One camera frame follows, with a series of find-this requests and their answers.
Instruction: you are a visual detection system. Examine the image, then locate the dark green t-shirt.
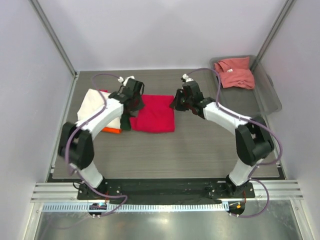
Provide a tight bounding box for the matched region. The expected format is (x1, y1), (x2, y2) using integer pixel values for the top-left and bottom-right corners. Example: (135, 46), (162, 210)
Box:
(120, 114), (132, 131)

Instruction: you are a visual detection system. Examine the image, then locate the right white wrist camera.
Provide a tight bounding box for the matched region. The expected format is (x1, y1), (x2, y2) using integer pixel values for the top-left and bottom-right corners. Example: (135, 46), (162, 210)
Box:
(181, 74), (194, 84)

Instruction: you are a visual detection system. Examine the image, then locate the red t-shirt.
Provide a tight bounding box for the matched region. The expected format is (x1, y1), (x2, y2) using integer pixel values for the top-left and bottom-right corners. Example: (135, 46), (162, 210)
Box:
(130, 94), (175, 134)

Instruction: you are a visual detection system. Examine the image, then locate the salmon pink t-shirt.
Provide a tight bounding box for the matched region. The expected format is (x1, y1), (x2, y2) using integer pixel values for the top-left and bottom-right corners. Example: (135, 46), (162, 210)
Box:
(213, 56), (255, 90)

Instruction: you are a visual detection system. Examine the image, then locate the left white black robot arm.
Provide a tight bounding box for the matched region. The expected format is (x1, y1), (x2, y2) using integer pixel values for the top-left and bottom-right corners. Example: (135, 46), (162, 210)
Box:
(57, 76), (145, 200)

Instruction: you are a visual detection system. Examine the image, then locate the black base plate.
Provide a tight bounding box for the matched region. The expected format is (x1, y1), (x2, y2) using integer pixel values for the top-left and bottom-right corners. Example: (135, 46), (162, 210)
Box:
(76, 177), (256, 205)

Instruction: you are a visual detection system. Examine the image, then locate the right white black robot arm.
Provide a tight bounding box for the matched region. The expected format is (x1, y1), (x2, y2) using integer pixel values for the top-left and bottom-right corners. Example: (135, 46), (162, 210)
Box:
(170, 80), (275, 198)

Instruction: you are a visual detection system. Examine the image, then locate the grey plastic tray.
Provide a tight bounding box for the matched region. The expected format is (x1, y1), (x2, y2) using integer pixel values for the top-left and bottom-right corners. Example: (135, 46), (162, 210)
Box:
(218, 55), (282, 117)

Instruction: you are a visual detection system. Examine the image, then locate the right aluminium corner post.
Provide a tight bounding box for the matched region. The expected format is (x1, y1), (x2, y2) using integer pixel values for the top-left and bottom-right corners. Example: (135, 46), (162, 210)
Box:
(250, 0), (297, 71)

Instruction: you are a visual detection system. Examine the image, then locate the slotted cable duct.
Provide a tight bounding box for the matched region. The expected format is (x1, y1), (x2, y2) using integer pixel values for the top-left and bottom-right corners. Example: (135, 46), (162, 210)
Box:
(42, 201), (229, 213)

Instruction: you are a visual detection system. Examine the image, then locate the left aluminium corner post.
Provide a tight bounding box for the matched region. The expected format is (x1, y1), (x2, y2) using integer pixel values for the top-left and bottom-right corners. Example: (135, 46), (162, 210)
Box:
(29, 0), (79, 77)

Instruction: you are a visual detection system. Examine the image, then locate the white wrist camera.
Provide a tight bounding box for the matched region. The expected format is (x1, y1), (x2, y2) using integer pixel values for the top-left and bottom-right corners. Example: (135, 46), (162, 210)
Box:
(181, 74), (194, 84)
(117, 75), (135, 86)

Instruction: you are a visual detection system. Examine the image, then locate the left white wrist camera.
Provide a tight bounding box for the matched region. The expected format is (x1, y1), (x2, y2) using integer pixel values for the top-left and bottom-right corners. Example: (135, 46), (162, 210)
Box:
(117, 75), (135, 86)

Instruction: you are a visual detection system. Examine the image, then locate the aluminium corner post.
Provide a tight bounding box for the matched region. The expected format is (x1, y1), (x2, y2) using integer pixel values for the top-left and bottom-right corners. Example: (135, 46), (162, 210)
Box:
(29, 0), (79, 77)
(250, 0), (297, 71)

